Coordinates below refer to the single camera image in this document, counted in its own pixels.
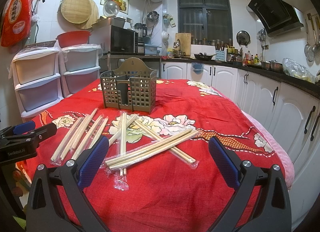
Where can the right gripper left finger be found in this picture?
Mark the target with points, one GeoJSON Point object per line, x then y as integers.
{"type": "Point", "coordinates": [45, 210]}

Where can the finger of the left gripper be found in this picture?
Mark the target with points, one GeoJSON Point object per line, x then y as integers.
{"type": "Point", "coordinates": [24, 127]}
{"type": "Point", "coordinates": [38, 134]}

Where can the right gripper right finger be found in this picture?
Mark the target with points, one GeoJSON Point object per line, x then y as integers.
{"type": "Point", "coordinates": [272, 209]}

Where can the chopstick pair one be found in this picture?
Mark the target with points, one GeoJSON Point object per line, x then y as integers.
{"type": "Point", "coordinates": [64, 146]}

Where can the chopstick pair two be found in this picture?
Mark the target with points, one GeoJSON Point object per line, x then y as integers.
{"type": "Point", "coordinates": [77, 134]}

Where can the chopstick pair three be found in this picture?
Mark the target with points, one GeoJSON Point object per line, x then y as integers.
{"type": "Point", "coordinates": [93, 132]}

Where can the chopstick pair four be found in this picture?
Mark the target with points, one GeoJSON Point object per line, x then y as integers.
{"type": "Point", "coordinates": [123, 141]}

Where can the chopstick pair five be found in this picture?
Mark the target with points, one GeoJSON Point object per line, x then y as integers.
{"type": "Point", "coordinates": [116, 132]}

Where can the chopstick pair six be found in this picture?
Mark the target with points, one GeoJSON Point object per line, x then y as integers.
{"type": "Point", "coordinates": [124, 161]}

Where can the chopstick pair seven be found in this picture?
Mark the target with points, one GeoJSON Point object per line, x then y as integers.
{"type": "Point", "coordinates": [187, 158]}

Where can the dark kitchen window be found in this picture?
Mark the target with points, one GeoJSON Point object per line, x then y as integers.
{"type": "Point", "coordinates": [209, 19]}

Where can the left white drawer unit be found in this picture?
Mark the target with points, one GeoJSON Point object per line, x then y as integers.
{"type": "Point", "coordinates": [37, 80]}

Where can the white drawer unit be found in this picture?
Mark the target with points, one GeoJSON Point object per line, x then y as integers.
{"type": "Point", "coordinates": [37, 80]}
{"type": "Point", "coordinates": [78, 66]}

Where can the right white drawer unit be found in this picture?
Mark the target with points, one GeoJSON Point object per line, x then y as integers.
{"type": "Point", "coordinates": [78, 66]}

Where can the white lower cabinets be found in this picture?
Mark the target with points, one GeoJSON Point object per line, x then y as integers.
{"type": "Point", "coordinates": [286, 106]}

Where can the red plastic bag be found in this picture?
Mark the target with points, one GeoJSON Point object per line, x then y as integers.
{"type": "Point", "coordinates": [16, 23]}

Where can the red plastic basin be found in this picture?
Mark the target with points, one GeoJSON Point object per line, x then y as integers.
{"type": "Point", "coordinates": [71, 38]}

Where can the grey perforated utensil holder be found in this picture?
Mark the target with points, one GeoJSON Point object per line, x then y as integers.
{"type": "Point", "coordinates": [132, 86]}

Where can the red floral tablecloth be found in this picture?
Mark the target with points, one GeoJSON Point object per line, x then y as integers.
{"type": "Point", "coordinates": [174, 184]}

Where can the black microwave oven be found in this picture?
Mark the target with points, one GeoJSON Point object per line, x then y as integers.
{"type": "Point", "coordinates": [115, 40]}

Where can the round bamboo mat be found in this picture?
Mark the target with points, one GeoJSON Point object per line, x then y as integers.
{"type": "Point", "coordinates": [76, 11]}

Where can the steel tray on microwave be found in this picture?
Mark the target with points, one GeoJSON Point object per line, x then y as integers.
{"type": "Point", "coordinates": [109, 21]}

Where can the glass pot lid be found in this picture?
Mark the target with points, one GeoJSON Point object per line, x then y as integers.
{"type": "Point", "coordinates": [110, 8]}

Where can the black blender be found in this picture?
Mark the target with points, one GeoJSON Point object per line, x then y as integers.
{"type": "Point", "coordinates": [141, 29]}

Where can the black wok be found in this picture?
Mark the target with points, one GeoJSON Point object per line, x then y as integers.
{"type": "Point", "coordinates": [204, 57]}

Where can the hanging dark pot lid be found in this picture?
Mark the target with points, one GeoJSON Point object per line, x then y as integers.
{"type": "Point", "coordinates": [243, 38]}

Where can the wooden cutting board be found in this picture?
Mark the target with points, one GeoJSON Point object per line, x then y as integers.
{"type": "Point", "coordinates": [185, 42]}

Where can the black range hood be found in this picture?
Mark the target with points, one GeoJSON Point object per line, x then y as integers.
{"type": "Point", "coordinates": [276, 16]}

